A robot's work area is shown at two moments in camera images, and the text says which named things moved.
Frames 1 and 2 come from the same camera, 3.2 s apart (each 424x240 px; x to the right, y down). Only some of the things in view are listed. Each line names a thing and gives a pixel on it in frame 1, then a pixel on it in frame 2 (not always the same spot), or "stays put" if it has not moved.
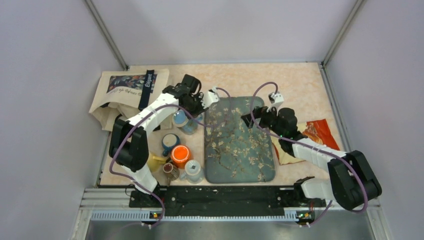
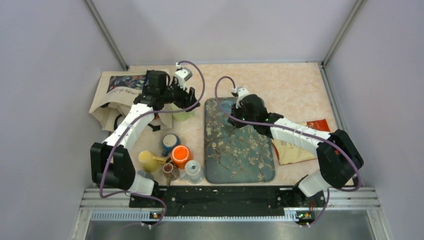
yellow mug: x=153 y=162 stays put
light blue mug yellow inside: x=181 y=119 -> x=225 y=112
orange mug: x=180 y=155 stays put
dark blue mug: x=168 y=141 stays put
